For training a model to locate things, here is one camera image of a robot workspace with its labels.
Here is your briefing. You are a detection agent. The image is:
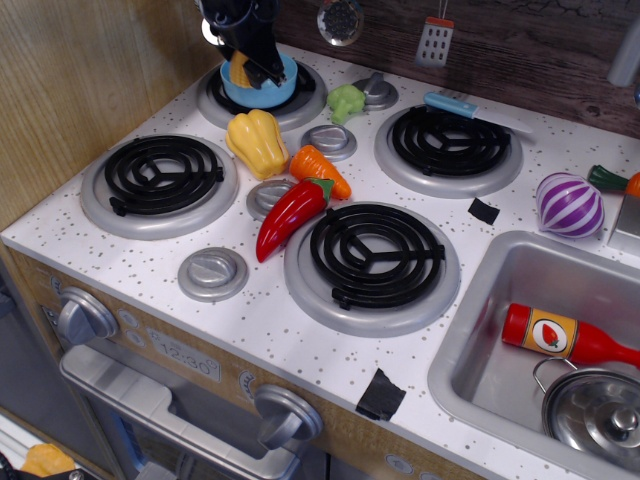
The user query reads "red toy chili pepper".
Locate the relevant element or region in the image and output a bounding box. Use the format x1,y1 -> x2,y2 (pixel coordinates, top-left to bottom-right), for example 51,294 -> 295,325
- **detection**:
255,178 -> 334,262

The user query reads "left silver oven knob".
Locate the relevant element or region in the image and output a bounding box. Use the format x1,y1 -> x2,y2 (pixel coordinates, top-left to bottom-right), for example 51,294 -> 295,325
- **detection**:
57,287 -> 119,345

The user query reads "silver sink basin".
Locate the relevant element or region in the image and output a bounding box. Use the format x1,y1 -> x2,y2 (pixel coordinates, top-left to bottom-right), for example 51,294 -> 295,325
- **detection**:
428,231 -> 639,479

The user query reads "front left black burner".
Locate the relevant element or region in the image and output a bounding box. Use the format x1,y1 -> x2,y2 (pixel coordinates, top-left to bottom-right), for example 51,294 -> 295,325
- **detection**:
80,134 -> 239,240

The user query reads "silver stove knob back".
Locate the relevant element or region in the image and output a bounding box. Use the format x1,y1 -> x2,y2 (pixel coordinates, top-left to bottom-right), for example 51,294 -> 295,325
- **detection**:
353,72 -> 399,111

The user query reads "silver faucet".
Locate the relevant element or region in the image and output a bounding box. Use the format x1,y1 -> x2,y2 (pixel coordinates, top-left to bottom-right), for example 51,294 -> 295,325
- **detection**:
607,18 -> 640,87

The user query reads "purple striped toy onion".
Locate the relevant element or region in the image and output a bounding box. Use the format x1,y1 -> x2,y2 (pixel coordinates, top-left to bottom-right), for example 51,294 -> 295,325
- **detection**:
536,172 -> 605,239

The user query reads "oven clock display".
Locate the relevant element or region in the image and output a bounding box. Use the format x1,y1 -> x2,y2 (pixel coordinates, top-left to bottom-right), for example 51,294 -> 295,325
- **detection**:
146,327 -> 222,383

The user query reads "orange toy carrot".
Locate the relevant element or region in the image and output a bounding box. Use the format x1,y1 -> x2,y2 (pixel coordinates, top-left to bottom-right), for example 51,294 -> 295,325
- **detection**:
289,145 -> 352,200

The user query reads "yellow toy bell pepper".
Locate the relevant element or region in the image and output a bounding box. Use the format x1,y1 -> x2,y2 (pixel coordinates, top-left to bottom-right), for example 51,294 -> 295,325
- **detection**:
225,109 -> 290,180

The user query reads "hanging silver strainer ladle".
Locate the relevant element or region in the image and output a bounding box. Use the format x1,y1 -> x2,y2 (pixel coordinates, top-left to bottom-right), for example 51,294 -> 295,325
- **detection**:
316,0 -> 364,47

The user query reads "silver oven door handle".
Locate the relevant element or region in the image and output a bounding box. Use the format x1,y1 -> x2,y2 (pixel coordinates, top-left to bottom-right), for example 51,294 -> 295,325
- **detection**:
60,346 -> 301,479

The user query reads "silver oven knob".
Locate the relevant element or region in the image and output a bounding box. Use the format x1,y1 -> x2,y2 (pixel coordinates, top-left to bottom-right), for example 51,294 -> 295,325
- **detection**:
254,384 -> 324,450
57,287 -> 119,345

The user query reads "black burner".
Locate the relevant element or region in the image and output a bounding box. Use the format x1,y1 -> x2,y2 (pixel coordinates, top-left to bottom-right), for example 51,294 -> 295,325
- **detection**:
374,105 -> 524,199
196,61 -> 327,132
284,202 -> 461,338
80,134 -> 239,240

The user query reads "green toy broccoli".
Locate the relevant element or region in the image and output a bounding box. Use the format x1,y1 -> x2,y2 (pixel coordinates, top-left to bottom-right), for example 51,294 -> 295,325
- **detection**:
327,84 -> 366,125

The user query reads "red toy ketchup bottle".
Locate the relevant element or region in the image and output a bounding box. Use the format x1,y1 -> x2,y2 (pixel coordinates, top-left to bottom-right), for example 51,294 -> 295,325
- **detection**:
502,303 -> 639,369

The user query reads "front right black burner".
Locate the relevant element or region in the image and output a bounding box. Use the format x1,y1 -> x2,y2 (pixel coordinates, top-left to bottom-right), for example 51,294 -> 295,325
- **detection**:
284,202 -> 461,338

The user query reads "light blue bowl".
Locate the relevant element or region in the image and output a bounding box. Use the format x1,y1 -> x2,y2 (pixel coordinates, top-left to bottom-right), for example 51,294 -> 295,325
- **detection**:
220,54 -> 298,109

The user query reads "right silver oven knob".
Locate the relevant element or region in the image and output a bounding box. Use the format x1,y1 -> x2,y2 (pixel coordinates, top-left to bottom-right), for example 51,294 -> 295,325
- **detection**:
254,384 -> 324,450

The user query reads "back right black burner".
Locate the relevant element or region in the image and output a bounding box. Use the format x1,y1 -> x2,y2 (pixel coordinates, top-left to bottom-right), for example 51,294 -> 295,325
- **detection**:
374,105 -> 524,199

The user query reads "steel pot with lid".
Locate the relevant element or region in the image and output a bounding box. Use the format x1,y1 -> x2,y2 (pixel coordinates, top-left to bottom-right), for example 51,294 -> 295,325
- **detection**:
532,358 -> 639,472

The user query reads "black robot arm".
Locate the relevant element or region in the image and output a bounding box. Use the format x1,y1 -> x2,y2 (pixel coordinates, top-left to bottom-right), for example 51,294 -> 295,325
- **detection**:
196,0 -> 286,89

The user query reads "black tape piece small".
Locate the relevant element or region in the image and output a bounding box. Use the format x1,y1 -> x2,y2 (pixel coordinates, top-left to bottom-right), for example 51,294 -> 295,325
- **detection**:
468,198 -> 500,225

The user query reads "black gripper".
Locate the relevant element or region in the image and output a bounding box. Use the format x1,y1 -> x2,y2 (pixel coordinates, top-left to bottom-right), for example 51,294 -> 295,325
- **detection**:
199,0 -> 287,90

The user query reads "black tape piece front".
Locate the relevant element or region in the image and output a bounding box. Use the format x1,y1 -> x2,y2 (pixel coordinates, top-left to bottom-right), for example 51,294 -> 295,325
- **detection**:
356,368 -> 406,421

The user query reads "back left black burner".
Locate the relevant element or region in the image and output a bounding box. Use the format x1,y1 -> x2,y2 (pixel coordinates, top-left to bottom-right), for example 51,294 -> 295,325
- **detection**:
196,61 -> 327,132

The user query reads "yellow object bottom left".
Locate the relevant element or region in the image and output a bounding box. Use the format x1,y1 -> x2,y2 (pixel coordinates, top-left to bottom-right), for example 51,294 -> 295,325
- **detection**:
20,444 -> 76,478

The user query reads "silver stove knob middle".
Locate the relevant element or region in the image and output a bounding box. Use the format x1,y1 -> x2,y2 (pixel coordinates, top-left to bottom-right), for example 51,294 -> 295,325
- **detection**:
246,180 -> 294,222

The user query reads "silver stove knob upper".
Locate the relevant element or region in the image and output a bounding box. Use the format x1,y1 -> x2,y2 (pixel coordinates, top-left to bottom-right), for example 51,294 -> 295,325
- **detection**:
301,124 -> 357,162

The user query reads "yellow toy corn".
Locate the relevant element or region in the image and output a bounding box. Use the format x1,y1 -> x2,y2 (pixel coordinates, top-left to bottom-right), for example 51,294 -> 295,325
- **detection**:
229,50 -> 251,88

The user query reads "silver stove knob front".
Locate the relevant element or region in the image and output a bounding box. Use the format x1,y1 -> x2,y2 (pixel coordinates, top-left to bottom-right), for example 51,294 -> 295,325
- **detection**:
177,247 -> 249,303

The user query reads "silver stove knob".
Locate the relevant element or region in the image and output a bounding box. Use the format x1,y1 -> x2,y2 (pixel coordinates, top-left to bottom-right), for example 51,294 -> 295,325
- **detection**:
301,124 -> 357,162
353,72 -> 399,111
177,247 -> 249,303
246,180 -> 294,222

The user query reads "blue handled toy knife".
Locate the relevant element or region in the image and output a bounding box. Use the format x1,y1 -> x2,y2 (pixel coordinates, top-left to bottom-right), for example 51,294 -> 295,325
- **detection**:
423,92 -> 533,134

